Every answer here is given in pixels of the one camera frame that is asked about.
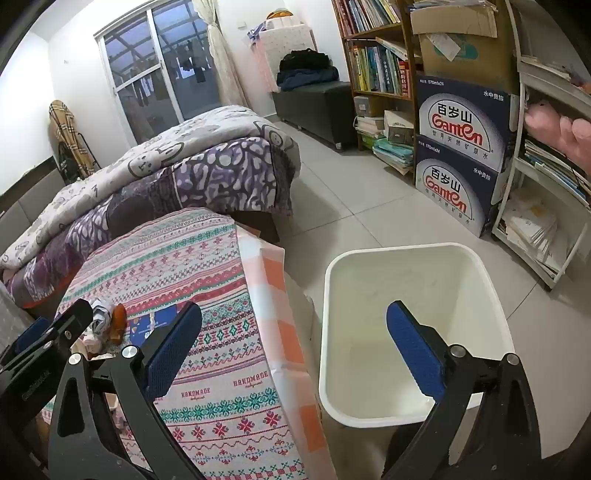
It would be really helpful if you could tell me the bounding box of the yellow plaid coat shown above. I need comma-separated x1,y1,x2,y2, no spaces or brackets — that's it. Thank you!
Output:
48,99,95,181

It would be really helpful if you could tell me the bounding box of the small pale cardboard box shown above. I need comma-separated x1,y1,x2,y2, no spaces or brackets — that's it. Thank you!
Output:
383,110,415,146

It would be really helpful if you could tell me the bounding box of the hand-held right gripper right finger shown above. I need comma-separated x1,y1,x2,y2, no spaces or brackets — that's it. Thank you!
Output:
382,300,542,480

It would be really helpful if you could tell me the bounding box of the stack of green booklets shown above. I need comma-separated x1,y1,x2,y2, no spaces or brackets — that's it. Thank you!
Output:
372,137,415,175

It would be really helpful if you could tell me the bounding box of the blue water carton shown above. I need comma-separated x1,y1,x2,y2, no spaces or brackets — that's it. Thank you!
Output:
416,75,527,160
414,134,518,238

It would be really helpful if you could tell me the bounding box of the purple patterned blanket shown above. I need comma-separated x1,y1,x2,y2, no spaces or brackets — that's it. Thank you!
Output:
2,138,301,308

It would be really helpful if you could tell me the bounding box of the row of thick books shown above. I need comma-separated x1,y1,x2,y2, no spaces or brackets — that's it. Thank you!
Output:
348,39,411,97

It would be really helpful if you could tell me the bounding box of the stack of white books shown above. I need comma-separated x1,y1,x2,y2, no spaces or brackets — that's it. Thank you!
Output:
355,115,386,151

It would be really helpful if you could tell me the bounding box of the row of slim books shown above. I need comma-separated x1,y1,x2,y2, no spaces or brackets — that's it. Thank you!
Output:
333,0,402,38

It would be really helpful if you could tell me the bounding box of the glass sliding door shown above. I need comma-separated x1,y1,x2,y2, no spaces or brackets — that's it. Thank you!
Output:
93,0,221,144

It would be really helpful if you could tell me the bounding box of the patterned knit tablecloth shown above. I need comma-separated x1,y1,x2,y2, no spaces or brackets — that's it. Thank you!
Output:
39,208,308,480

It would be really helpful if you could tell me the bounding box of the orange brown wrapper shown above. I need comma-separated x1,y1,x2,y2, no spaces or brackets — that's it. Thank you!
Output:
108,303,127,344

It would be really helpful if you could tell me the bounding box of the cream lace curtain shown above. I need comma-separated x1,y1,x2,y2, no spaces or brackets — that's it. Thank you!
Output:
193,0,250,109

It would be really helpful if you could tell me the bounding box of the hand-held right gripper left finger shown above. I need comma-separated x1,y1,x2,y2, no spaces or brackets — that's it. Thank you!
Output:
48,302,204,480

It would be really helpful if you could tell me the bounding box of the black bag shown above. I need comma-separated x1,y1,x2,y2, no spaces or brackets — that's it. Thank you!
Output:
279,50,331,71

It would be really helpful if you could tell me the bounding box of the small grey box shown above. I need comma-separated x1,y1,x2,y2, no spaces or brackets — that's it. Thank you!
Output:
353,95,384,118

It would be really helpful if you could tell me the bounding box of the blue packet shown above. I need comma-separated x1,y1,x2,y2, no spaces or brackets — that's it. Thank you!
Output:
129,307,178,347

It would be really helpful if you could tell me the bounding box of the white plastic bin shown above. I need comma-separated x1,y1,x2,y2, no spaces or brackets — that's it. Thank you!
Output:
318,243,515,428

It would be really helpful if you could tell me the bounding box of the dark blue clothes pile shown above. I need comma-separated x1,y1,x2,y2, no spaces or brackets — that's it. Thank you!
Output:
277,67,340,90

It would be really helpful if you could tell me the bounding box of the grey padded headboard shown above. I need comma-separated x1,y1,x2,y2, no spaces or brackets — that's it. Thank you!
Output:
0,154,63,257

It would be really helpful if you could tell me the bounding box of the stack of white papers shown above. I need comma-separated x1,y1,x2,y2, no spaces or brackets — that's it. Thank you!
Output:
496,189,573,278

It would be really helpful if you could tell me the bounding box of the stack of thin booklets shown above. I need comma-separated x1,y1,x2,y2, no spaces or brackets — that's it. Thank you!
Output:
522,55,573,81

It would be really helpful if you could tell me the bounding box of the stack of flat books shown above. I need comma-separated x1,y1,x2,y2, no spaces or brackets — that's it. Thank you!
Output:
524,138,591,206

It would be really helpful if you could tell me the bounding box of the white shelf rack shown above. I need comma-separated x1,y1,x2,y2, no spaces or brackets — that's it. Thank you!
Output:
492,0,591,289

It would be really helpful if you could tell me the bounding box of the white grey paper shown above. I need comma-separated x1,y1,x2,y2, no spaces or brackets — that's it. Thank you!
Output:
83,298,116,356

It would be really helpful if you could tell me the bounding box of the pink plush toy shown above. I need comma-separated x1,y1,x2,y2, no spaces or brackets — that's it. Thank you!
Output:
524,102,591,174

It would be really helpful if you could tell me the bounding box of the wooden bookshelf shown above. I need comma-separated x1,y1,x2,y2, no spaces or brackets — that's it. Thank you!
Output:
331,0,421,185

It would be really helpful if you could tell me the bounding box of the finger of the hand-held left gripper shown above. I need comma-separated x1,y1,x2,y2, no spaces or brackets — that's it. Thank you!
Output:
44,298,94,358
0,318,52,368

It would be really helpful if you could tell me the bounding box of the row of hanging clothes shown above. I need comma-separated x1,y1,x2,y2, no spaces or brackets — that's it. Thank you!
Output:
120,39,211,104

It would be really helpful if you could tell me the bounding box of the black storage bench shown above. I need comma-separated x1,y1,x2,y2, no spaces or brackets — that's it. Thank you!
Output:
271,82,356,151

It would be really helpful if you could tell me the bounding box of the brown cardboard box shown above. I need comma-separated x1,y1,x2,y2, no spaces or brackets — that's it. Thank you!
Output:
410,4,520,95

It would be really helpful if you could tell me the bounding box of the white dotted cabinet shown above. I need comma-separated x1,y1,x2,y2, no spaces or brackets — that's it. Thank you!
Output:
252,21,317,116

